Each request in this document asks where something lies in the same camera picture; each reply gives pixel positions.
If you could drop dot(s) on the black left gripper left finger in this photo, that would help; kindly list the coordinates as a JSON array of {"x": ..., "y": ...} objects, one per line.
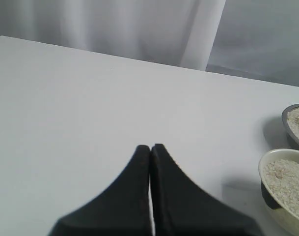
[{"x": 120, "y": 210}]

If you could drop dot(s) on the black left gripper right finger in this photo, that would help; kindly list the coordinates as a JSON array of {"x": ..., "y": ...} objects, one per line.
[{"x": 181, "y": 208}]

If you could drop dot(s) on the white bowl of rice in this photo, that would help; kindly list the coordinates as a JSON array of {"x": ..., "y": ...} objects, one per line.
[{"x": 279, "y": 174}]

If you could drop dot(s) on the steel plate of rice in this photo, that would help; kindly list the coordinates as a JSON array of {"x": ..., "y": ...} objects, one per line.
[{"x": 290, "y": 119}]

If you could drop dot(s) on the white backdrop curtain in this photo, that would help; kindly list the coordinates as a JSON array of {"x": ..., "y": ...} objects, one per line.
[{"x": 256, "y": 39}]

